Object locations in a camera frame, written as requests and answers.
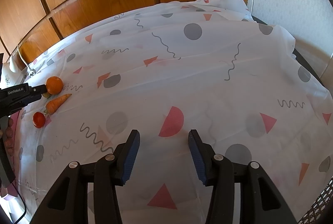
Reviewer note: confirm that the orange carrot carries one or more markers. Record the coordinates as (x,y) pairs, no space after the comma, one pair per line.
(53,105)

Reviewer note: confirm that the orange mandarin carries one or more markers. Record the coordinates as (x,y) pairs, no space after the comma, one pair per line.
(54,85)

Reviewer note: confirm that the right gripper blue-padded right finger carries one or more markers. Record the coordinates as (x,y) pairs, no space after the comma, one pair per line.
(260,200)

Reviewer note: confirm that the person's left hand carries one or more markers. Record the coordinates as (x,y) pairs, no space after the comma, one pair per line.
(8,135)

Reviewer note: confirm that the patterned white tablecloth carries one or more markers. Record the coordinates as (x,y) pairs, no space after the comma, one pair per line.
(167,69)

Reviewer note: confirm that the small yellow-green fruit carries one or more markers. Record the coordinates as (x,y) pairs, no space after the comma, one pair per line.
(46,95)

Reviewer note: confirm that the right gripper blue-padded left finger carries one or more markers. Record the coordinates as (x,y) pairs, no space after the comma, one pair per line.
(66,201)

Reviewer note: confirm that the red tomato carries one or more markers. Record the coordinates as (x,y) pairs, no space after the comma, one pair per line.
(39,120)

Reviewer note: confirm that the black perforated chair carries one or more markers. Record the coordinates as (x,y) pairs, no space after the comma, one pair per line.
(321,211)

